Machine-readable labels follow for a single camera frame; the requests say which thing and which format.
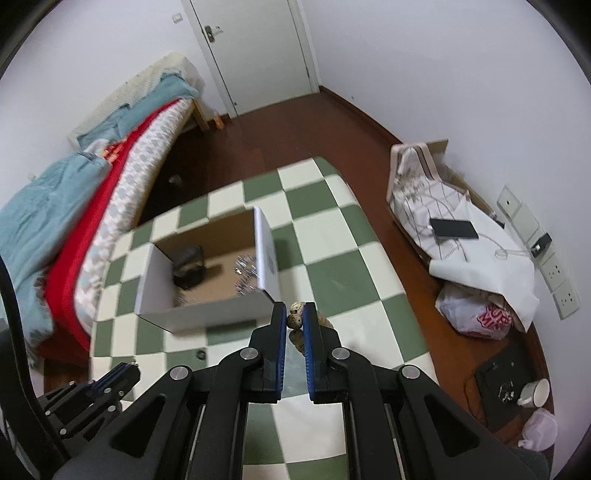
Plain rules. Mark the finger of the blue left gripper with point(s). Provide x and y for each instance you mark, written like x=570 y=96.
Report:
x=119 y=381

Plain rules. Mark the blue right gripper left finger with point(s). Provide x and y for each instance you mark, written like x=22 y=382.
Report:
x=266 y=383

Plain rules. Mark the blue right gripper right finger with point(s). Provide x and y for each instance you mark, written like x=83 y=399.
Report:
x=319 y=341

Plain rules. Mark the white cardboard box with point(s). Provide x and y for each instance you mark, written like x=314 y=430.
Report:
x=241 y=281

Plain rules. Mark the black smart watch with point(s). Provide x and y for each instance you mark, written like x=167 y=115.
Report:
x=188 y=269

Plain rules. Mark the red blanket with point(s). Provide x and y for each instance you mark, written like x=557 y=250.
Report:
x=69 y=342

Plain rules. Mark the white red plastic bag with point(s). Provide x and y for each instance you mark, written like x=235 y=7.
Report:
x=472 y=315

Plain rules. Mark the black smartphone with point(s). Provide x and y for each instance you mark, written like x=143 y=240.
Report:
x=445 y=229

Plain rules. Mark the teal quilt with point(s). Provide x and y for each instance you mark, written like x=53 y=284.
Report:
x=38 y=220

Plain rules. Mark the black laptop bag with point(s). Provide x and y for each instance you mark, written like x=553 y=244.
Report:
x=500 y=382

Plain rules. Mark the white patterned tote bag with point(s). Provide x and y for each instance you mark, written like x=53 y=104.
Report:
x=488 y=279

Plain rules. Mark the white mug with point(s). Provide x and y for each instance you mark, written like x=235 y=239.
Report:
x=534 y=394

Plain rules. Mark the patterned mattress sheet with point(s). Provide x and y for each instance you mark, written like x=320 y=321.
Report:
x=148 y=146

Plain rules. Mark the black charger plug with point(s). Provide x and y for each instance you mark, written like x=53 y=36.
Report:
x=541 y=245

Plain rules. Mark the white door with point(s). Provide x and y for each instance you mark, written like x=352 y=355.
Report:
x=258 y=52

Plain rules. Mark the wall socket strip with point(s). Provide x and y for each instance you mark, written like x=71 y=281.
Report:
x=550 y=264

